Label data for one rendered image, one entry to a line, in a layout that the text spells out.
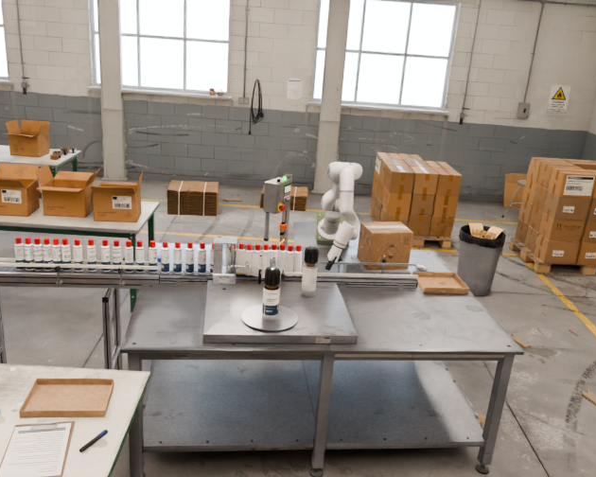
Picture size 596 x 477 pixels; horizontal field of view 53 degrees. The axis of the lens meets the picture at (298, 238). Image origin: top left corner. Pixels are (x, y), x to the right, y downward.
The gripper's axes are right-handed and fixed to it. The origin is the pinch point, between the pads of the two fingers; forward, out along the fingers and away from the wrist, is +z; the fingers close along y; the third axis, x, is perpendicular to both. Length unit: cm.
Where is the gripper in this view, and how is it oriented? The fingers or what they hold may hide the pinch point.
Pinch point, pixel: (328, 266)
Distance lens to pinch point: 381.1
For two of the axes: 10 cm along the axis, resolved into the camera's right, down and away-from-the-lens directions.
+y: 1.1, 3.4, -9.3
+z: -4.0, 8.7, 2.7
